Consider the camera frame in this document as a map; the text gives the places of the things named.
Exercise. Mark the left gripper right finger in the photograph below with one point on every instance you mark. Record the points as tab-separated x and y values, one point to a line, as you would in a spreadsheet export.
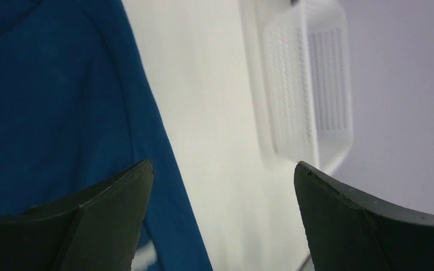
349	229

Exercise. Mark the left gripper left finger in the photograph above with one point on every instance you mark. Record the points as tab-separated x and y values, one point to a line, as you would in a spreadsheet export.
97	228

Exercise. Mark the dark blue t shirt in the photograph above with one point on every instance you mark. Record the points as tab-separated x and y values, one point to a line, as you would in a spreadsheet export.
75	109

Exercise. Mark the white plastic basket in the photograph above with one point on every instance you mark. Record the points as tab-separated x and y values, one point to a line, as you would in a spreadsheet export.
297	54

